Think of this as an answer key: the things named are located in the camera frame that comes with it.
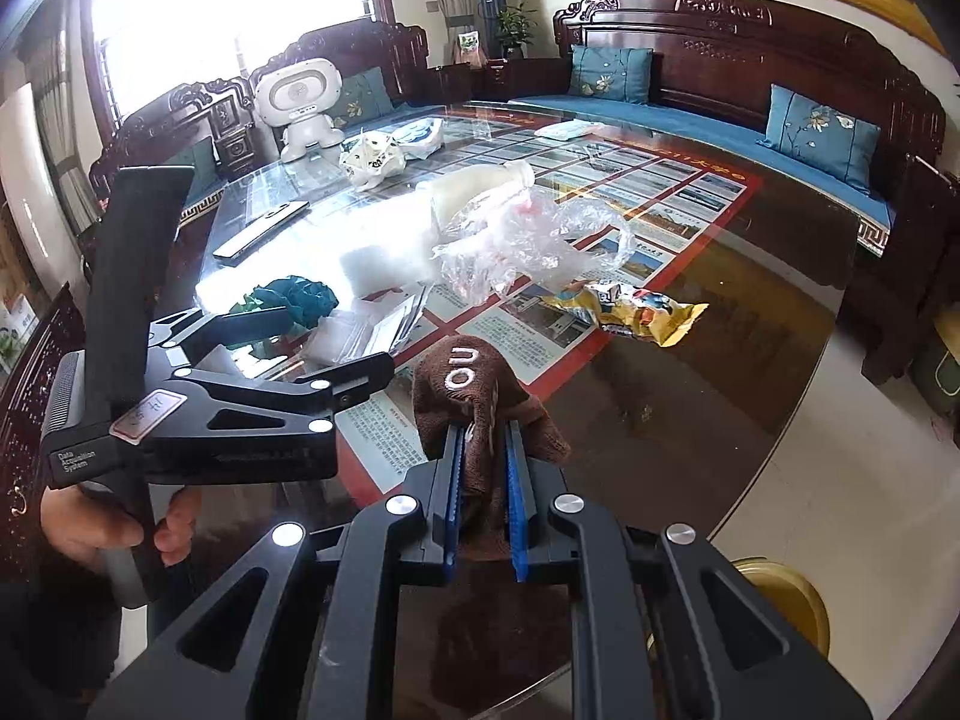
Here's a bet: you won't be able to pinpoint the yellow snack wrapper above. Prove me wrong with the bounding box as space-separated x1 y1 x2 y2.
541 281 710 348

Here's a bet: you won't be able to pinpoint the white blue patterned packet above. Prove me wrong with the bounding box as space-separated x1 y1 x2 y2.
394 118 445 161

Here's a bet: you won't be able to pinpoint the person's left forearm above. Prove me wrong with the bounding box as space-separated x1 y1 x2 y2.
0 566 121 720

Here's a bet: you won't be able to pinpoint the clear plastic bag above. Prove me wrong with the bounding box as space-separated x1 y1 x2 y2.
433 187 638 307

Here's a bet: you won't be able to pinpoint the white bag with blue print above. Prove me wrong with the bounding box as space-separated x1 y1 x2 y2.
341 131 410 191

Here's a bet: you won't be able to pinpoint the blue floral cushion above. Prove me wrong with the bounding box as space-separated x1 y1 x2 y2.
326 66 395 128
180 139 220 182
757 85 882 192
568 45 655 106

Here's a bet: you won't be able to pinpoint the white plastic bottle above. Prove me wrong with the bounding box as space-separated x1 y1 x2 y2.
416 161 537 232

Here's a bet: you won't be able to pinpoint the person's left hand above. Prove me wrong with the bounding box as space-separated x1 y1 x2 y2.
41 486 203 572

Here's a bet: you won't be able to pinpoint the clear plastic packets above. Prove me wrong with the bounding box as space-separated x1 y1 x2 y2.
304 286 432 370

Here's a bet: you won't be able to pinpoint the teal crumpled paper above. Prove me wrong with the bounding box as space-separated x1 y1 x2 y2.
229 277 338 357

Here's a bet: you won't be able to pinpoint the window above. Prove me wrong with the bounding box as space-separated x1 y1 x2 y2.
90 0 385 121

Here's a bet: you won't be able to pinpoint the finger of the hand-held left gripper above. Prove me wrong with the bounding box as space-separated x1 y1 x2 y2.
150 306 295 365
161 351 395 436

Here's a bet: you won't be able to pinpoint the black tower appliance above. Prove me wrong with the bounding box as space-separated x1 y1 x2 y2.
478 0 508 61

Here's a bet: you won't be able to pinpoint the brown towel cloth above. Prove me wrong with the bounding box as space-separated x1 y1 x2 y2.
411 336 572 563

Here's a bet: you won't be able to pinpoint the white robot toy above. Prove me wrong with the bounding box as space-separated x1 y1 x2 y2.
253 56 347 164

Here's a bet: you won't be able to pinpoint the potted green plant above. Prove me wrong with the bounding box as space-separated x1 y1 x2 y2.
495 4 538 59

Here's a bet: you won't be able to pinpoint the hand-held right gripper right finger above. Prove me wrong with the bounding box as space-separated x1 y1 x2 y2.
502 418 875 720

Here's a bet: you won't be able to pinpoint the carved wooden armchair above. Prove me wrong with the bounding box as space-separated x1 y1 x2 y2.
247 19 430 132
90 79 260 200

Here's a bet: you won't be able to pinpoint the wooden side table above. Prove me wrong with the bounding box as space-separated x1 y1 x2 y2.
427 58 572 102

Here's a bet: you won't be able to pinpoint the dark carved wooden cabinet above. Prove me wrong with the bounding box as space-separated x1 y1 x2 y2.
0 281 89 578

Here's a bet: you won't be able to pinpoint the white tissue pack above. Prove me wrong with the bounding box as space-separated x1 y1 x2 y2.
534 120 605 141

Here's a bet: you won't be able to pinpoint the gold round bin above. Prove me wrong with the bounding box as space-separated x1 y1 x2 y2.
731 556 831 657

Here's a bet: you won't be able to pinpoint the long carved wooden sofa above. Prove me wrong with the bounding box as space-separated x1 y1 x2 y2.
510 0 950 383

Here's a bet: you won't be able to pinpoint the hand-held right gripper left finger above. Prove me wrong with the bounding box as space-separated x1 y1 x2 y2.
86 424 470 720

